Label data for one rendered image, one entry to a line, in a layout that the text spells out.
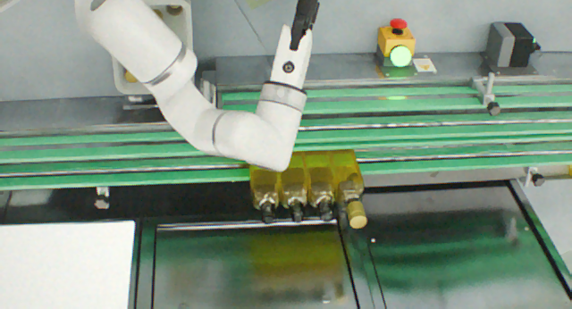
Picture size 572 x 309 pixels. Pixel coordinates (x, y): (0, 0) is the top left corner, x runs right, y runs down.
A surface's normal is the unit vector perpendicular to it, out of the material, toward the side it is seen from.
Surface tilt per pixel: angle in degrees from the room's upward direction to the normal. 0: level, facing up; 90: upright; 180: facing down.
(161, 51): 36
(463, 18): 0
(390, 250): 90
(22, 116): 90
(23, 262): 90
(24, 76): 0
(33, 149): 90
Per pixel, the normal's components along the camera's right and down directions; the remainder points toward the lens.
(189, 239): 0.03, -0.81
